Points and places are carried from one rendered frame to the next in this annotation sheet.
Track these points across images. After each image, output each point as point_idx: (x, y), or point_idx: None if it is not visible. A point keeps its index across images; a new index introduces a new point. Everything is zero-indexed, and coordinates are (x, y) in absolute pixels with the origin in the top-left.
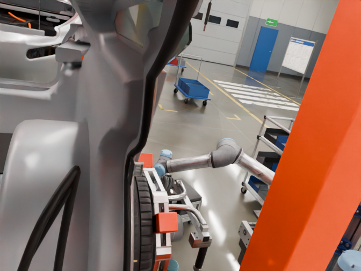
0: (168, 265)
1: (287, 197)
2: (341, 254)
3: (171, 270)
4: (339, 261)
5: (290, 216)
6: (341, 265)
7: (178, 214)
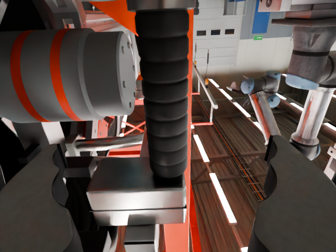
0: (96, 0)
1: None
2: (298, 86)
3: (101, 1)
4: (294, 79)
5: None
6: (290, 77)
7: (128, 115)
